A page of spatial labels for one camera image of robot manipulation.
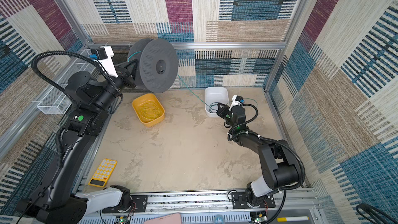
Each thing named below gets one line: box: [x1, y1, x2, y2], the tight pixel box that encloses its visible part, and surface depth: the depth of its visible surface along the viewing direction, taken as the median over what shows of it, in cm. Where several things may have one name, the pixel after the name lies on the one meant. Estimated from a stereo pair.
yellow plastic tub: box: [131, 93, 166, 128], surface depth 107 cm
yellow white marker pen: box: [276, 216, 310, 222], surface depth 70 cm
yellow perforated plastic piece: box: [88, 158, 118, 188], surface depth 83 cm
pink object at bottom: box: [143, 212, 183, 224], surface depth 70 cm
